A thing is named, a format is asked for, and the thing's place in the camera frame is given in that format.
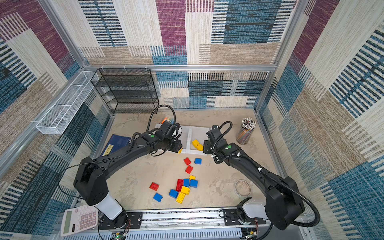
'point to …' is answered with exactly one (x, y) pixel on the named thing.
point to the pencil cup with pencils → (244, 133)
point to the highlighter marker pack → (168, 119)
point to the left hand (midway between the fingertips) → (181, 143)
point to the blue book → (115, 142)
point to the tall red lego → (179, 185)
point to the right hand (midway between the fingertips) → (209, 147)
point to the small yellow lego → (192, 177)
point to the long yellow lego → (180, 197)
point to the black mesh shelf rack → (127, 90)
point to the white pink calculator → (79, 219)
